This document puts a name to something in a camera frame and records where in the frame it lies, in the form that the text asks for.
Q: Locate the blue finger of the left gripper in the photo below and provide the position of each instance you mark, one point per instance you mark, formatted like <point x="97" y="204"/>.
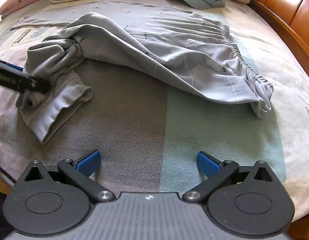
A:
<point x="19" y="81"/>
<point x="12" y="65"/>

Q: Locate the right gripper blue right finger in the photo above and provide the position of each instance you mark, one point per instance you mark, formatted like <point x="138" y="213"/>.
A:
<point x="218" y="174"/>

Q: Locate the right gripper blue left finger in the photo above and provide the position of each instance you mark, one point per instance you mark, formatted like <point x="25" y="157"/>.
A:
<point x="74" y="176"/>

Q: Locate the grey striped pants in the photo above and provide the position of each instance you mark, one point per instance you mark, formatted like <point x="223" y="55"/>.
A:
<point x="179" y="47"/>

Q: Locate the wooden headboard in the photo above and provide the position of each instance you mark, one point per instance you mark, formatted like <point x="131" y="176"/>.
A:
<point x="290" y="20"/>

